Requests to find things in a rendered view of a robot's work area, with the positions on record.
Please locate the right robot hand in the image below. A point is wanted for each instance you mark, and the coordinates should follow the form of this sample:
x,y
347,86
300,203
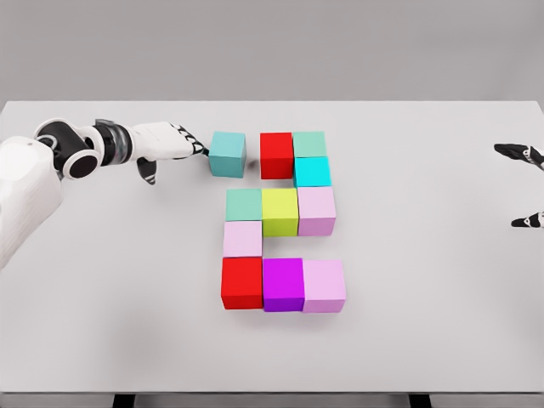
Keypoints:
x,y
525,155

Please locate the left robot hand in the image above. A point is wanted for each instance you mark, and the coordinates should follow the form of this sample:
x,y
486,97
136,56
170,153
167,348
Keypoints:
x,y
159,138

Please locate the teal block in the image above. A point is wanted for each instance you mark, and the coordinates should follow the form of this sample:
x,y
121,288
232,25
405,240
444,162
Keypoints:
x,y
228,154

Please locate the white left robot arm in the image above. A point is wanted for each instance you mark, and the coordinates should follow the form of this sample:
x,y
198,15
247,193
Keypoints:
x,y
25,178

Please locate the mint green block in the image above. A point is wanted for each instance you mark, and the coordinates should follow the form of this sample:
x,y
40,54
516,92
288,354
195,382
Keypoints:
x,y
309,144
243,205

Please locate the red block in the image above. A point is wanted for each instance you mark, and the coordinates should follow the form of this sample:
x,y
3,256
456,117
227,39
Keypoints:
x,y
241,282
276,155

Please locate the light pink block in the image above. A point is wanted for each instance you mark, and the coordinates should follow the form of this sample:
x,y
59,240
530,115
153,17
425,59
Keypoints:
x,y
242,239
323,285
316,211

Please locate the yellow-green block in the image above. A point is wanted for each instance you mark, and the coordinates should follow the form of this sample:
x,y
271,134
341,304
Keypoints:
x,y
279,211

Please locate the cyan block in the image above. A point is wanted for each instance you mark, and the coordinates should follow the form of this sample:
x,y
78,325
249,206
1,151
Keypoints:
x,y
312,172

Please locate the magenta purple block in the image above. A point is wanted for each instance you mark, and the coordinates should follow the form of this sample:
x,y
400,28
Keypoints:
x,y
283,285

